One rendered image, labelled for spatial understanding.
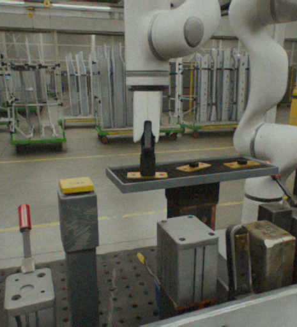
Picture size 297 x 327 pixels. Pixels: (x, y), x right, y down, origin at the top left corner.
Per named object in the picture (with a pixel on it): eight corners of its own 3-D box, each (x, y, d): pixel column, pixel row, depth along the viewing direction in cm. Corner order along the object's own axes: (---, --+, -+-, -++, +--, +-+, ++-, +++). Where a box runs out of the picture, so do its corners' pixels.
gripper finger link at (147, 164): (139, 143, 66) (140, 174, 68) (139, 146, 63) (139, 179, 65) (155, 143, 66) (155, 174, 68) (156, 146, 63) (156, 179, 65)
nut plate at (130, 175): (126, 179, 67) (126, 173, 67) (128, 174, 71) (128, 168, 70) (167, 178, 67) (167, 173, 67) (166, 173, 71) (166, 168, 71)
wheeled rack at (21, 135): (67, 152, 632) (60, 55, 585) (11, 156, 602) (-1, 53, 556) (61, 136, 807) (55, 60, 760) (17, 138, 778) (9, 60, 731)
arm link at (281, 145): (255, 187, 116) (262, 119, 110) (310, 201, 103) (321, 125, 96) (236, 195, 108) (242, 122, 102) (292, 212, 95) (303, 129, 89)
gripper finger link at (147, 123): (144, 107, 63) (144, 126, 68) (144, 138, 59) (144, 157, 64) (150, 107, 63) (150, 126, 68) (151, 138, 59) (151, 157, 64)
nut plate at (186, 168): (187, 172, 71) (188, 167, 71) (175, 169, 74) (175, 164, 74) (211, 166, 77) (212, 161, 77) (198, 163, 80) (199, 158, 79)
